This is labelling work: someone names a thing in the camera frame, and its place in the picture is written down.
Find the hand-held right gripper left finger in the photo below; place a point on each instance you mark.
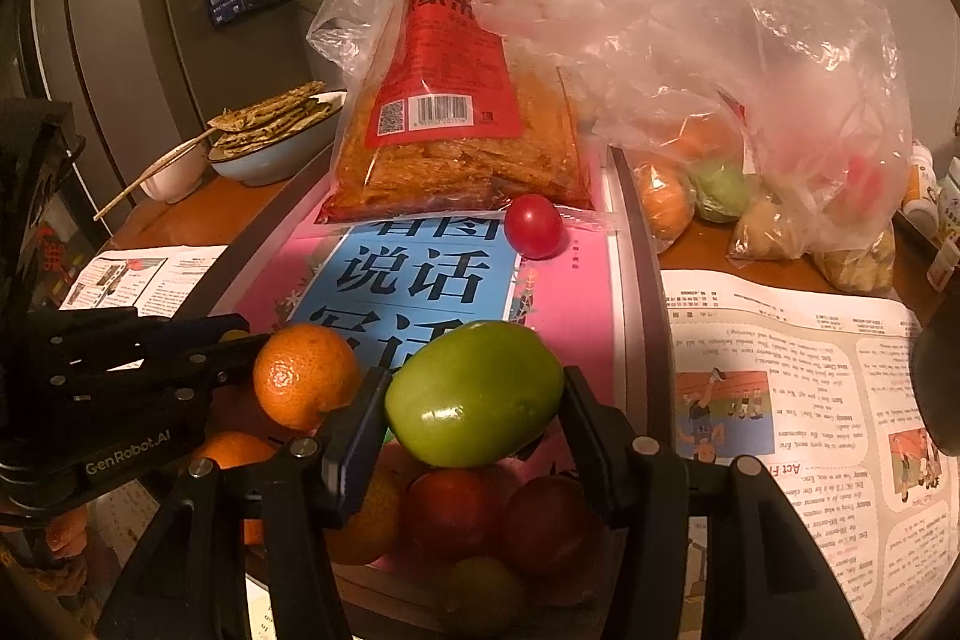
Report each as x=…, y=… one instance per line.
x=352, y=460

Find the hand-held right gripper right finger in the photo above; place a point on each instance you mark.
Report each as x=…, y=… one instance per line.
x=589, y=437

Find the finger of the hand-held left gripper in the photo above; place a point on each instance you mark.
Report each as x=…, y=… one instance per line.
x=150, y=331
x=150, y=377

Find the mandarin orange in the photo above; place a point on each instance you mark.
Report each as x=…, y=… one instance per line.
x=660, y=205
x=367, y=512
x=232, y=451
x=306, y=374

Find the small brownish green jujube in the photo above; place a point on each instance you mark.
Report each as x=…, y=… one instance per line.
x=484, y=591
x=234, y=335

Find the red cherry tomato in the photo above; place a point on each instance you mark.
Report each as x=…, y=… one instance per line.
x=534, y=225
x=450, y=509
x=551, y=520

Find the large green jujube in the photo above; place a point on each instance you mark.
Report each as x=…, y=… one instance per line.
x=472, y=394
x=724, y=190

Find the grey cardboard box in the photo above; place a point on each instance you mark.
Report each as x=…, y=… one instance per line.
x=641, y=310

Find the person's left hand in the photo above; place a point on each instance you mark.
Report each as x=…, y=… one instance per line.
x=67, y=530

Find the pink and blue book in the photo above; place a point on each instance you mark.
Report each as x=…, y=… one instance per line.
x=577, y=310

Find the wooden chopsticks pair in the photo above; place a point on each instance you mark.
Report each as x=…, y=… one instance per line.
x=154, y=170

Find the small white bowl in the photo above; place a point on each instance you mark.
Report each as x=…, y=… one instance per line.
x=176, y=179

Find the grey refrigerator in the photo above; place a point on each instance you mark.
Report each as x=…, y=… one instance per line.
x=112, y=48

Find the printed newspaper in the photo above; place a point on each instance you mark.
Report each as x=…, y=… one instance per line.
x=787, y=385

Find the blue bowl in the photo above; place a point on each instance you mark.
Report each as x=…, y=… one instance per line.
x=270, y=160

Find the stack of flatbreads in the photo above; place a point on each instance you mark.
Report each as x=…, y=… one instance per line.
x=266, y=119

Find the bag of yellow pieces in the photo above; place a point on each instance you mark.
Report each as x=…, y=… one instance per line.
x=761, y=231
x=859, y=261

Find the small clear plastic bag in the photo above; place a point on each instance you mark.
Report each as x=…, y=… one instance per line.
x=345, y=33

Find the red label snack bag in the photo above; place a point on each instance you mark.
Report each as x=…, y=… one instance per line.
x=450, y=108

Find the white pill bottle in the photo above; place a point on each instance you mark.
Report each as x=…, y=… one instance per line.
x=951, y=190
x=921, y=186

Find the large clear plastic bag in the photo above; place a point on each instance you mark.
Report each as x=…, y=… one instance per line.
x=712, y=10

